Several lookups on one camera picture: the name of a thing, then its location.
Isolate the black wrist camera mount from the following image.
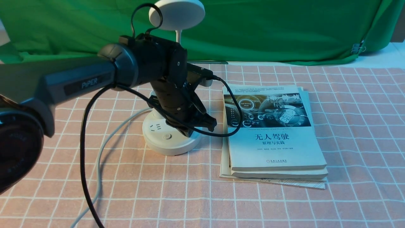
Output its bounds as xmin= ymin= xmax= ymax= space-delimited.
xmin=187 ymin=63 xmax=214 ymax=88

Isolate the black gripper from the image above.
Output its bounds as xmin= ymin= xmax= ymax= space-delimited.
xmin=150 ymin=79 xmax=217 ymax=132

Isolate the white desk lamp with sockets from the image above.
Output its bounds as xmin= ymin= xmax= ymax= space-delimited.
xmin=143 ymin=0 xmax=205 ymax=156

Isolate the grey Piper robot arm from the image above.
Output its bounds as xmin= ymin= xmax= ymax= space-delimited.
xmin=0 ymin=34 xmax=217 ymax=193

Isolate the metal binder clip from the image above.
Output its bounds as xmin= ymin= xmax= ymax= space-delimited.
xmin=351 ymin=41 xmax=366 ymax=55

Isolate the black camera cable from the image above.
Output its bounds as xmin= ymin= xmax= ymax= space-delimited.
xmin=80 ymin=3 xmax=243 ymax=228

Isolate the middle white book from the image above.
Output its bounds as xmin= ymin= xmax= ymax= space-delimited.
xmin=223 ymin=87 xmax=328 ymax=180

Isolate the bottom thin paper booklet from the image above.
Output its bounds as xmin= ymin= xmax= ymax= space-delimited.
xmin=219 ymin=91 xmax=326 ymax=189

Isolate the white lamp power cable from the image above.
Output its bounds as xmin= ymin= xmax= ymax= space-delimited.
xmin=70 ymin=107 xmax=152 ymax=228

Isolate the green backdrop cloth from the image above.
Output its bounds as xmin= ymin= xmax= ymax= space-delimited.
xmin=0 ymin=0 xmax=404 ymax=66

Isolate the top book self-driving cover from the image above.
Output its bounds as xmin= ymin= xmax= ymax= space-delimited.
xmin=222 ymin=84 xmax=327 ymax=171

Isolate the pink checkered tablecloth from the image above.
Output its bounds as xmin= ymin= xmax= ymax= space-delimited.
xmin=0 ymin=64 xmax=405 ymax=228

